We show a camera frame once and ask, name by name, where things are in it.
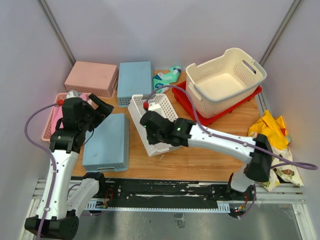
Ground pink perforated basket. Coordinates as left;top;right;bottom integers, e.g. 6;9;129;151
64;61;119;99

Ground small white perforated basket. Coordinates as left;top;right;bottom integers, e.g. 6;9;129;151
128;93;180;157

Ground blue perforated basket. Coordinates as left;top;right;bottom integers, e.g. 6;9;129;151
82;113;130;173

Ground light blue upturned basket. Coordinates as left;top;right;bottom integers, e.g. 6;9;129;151
117;61;153;108

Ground large white laundry basket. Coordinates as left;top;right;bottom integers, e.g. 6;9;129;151
185;47;267;119

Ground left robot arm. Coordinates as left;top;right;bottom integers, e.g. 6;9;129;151
24;93;114;240

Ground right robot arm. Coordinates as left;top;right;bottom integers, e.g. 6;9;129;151
139;111;272;200

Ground pink cloth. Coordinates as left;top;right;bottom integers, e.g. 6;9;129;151
50;93;89;134

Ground pink basket with cloth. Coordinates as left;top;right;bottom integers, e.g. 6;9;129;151
41;92;97;142

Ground teal and white sock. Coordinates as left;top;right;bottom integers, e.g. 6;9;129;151
152;66;182;94

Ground yellow cloth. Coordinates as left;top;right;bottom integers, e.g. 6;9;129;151
247;110;289;150

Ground patterned white cloth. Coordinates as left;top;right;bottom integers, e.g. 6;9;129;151
261;146;304;192

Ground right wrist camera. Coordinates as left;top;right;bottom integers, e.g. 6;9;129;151
143;101;162;115

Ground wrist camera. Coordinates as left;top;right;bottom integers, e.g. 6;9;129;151
143;101;162;115
56;90;80;106

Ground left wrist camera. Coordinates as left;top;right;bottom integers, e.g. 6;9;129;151
56;90;80;106

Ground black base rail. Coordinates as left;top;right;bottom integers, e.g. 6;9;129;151
69;176;256;208

